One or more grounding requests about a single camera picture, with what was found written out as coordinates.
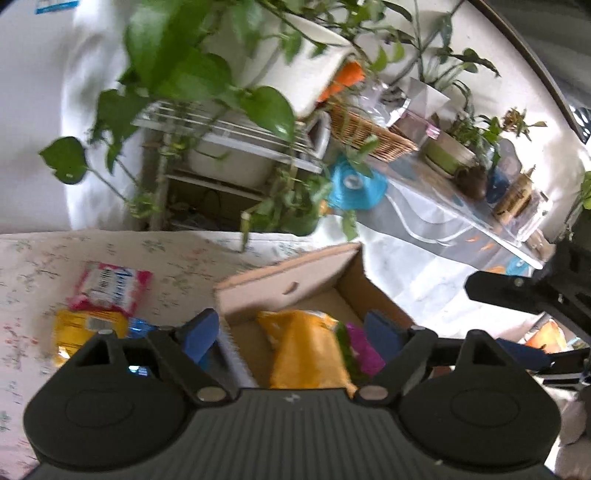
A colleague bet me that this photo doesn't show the purple snack bag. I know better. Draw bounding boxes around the purple snack bag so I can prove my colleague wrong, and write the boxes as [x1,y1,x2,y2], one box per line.
[346,324,386,377]

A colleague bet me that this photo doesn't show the dark blue foil bag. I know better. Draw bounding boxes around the dark blue foil bag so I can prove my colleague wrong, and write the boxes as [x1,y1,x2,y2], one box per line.
[127,317,158,377]

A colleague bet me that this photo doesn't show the orange chip bag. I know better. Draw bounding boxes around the orange chip bag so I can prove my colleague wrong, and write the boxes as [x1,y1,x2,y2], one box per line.
[256,310,356,396]

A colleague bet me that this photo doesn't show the pink white candy bag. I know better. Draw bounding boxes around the pink white candy bag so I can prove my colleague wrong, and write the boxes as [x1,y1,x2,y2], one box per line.
[68,261,152,317]

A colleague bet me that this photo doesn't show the gold yellow snack pack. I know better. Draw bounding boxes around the gold yellow snack pack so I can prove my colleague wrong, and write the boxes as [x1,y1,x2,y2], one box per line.
[53,310,128,367]

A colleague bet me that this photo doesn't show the cardboard box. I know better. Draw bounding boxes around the cardboard box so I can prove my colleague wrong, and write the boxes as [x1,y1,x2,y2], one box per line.
[213,243,414,388]

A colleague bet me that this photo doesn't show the amber bottle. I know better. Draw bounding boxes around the amber bottle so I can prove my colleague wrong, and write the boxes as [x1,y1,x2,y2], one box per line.
[493,166,536,226]

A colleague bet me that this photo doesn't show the brown round pot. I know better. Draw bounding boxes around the brown round pot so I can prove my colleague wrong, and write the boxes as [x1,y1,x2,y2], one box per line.
[455,165,487,201]

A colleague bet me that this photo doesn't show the side table grey cloth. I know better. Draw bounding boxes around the side table grey cloth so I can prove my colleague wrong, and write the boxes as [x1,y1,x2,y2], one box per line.
[322,151,555,342]

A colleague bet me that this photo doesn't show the turquoise round object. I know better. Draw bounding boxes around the turquoise round object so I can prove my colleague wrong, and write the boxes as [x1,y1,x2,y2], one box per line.
[328,154,388,210]

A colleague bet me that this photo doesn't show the green bowl planter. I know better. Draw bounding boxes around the green bowl planter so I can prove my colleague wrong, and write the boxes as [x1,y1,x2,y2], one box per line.
[421,110,548,179]

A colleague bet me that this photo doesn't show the floral tablecloth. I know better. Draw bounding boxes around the floral tablecloth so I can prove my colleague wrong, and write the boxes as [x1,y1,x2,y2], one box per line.
[1,231,322,479]

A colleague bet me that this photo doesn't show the white metal plant stand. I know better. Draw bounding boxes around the white metal plant stand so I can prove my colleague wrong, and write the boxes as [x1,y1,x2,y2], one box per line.
[134,101,331,231]

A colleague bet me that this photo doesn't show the wicker basket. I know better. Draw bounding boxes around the wicker basket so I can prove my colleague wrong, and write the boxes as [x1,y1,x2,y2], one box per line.
[328,104,419,163]

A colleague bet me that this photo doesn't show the white vase plant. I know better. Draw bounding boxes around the white vase plant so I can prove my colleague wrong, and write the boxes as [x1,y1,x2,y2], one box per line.
[404,12,501,120]

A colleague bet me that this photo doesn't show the pothos plant white pot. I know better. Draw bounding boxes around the pothos plant white pot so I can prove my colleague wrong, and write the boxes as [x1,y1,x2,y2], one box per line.
[40,1,353,185]

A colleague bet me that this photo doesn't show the white refrigerator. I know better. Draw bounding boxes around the white refrigerator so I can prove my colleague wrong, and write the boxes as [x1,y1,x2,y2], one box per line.
[1,1,135,233]

